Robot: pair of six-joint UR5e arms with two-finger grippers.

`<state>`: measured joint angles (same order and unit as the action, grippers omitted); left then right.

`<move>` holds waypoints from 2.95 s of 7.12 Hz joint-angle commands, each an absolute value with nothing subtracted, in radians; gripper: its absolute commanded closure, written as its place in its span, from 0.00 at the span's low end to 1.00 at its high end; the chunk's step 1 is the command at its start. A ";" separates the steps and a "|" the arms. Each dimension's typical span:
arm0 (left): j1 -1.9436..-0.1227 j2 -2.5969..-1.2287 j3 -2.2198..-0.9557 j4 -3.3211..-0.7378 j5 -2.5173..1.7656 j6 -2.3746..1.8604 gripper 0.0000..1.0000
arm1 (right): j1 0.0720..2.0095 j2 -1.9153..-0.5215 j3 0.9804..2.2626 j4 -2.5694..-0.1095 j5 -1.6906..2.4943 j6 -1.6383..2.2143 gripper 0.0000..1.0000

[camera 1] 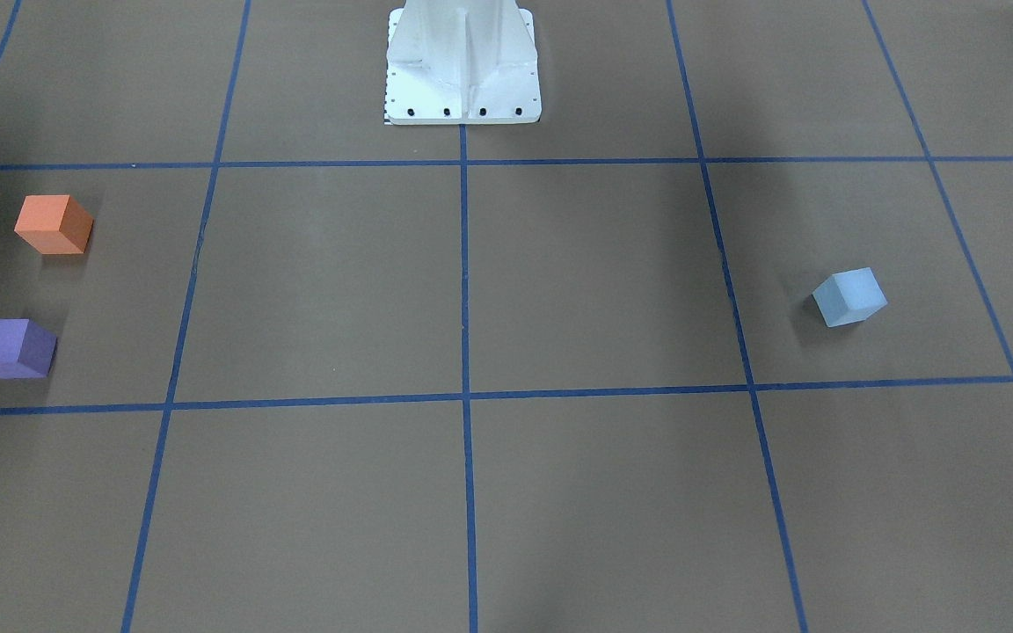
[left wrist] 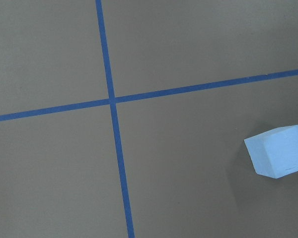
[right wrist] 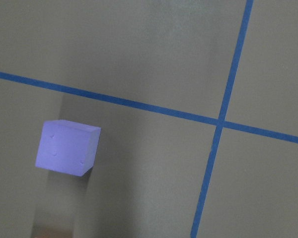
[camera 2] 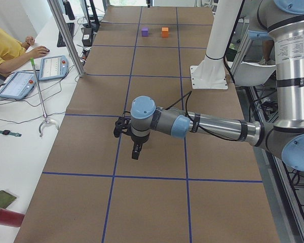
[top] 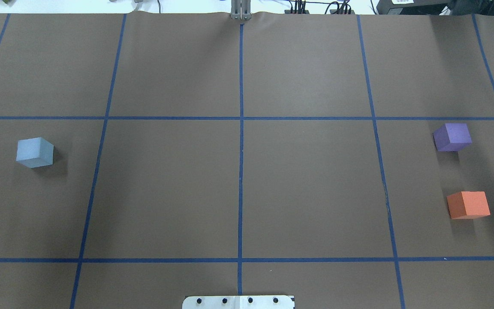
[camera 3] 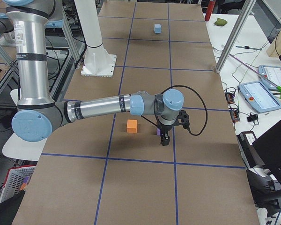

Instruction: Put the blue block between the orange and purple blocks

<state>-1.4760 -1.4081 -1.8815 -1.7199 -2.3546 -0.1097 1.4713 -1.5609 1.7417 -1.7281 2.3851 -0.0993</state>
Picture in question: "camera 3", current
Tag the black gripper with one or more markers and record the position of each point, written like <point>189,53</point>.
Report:
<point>164,130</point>

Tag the light blue foam block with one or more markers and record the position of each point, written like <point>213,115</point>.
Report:
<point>157,28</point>

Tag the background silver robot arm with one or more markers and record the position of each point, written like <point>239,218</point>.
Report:
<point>7,34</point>

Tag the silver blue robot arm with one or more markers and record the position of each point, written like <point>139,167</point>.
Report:
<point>38,114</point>

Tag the orange foam block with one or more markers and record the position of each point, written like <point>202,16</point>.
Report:
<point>132,126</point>

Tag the orange circuit board strip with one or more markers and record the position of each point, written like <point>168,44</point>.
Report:
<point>233,107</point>

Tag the black printer box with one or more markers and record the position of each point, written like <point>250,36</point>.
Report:
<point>248,153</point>

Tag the near teach pendant tablet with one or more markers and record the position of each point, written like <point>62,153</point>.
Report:
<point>259,97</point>

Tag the teach pendant tablet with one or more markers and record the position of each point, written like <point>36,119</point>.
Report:
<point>272,73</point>
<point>259,97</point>

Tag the black monitor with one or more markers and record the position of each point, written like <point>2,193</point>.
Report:
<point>268,147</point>

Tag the far teach pendant tablet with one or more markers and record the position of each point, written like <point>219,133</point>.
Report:
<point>272,73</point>

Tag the green bean bag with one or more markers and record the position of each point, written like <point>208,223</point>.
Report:
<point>220,22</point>

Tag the red bottle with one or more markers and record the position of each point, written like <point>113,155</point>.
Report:
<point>209,10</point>

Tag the white chair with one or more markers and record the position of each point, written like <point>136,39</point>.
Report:
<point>17,148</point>

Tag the white plastic basket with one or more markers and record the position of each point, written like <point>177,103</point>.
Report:
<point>14,179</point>

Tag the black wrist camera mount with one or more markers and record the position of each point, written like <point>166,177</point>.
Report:
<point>183,119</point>

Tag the white pedestal column base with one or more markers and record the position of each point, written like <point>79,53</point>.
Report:
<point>97,61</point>

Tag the green handled grabber stick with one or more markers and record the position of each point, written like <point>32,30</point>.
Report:
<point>260,75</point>

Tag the aluminium frame post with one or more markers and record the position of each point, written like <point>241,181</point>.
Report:
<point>245,12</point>

